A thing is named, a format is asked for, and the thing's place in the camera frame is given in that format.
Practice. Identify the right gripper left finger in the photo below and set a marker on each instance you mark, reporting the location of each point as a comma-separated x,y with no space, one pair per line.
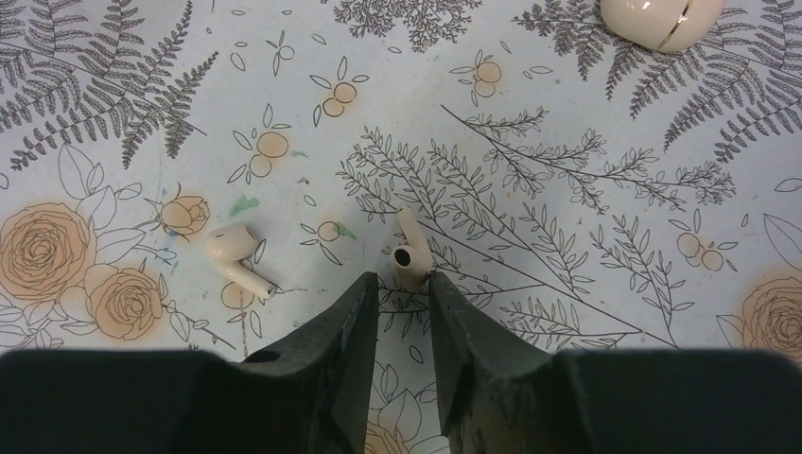
308,392

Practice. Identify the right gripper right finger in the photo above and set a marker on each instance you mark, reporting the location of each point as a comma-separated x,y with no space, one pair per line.
498,394

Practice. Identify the floral patterned table mat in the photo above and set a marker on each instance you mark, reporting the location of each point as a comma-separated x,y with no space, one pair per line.
583,191

